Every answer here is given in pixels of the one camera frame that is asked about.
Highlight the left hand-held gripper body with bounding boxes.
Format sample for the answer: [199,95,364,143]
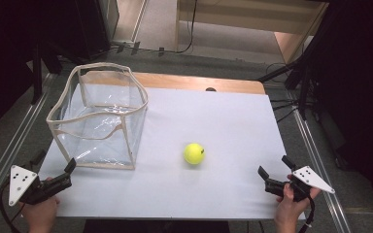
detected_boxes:
[8,164,73,208]

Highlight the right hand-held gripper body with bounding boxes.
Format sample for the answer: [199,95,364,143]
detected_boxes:
[264,165,336,203]

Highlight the person's left hand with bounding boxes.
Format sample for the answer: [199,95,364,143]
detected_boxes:
[19,176,61,233]

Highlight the person's right hand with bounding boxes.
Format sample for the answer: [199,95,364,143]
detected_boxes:
[274,174,322,233]

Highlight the clear plastic box beige trim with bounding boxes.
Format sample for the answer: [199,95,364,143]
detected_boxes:
[46,61,150,171]

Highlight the white table cover sheet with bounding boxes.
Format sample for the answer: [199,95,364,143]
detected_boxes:
[38,84,306,221]

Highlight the yellow tennis ball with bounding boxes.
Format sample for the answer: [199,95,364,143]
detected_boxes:
[183,142,206,166]

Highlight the black metal stand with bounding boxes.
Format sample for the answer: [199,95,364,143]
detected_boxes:
[30,42,44,105]

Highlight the black tripod stand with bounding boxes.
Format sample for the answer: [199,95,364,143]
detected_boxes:
[256,28,319,121]

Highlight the black curtain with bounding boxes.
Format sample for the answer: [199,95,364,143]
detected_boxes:
[310,0,373,224]

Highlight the black cabinet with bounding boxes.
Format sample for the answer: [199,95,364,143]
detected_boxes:
[72,0,112,63]

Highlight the light wooden furniture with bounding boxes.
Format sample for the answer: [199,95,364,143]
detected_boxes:
[174,0,330,65]

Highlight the aluminium floor rail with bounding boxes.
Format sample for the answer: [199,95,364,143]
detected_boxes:
[290,108,353,233]
[0,73,59,213]

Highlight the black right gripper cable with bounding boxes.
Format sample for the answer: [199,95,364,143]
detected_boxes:
[298,196,316,233]

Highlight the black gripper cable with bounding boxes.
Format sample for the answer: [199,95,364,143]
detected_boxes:
[0,181,25,233]
[298,196,316,233]

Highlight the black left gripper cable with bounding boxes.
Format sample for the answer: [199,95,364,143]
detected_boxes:
[0,181,25,233]

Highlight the black floor cables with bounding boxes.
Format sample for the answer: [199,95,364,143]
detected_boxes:
[264,62,302,124]

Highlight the black hanging cable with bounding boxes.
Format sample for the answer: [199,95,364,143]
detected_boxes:
[174,0,199,54]

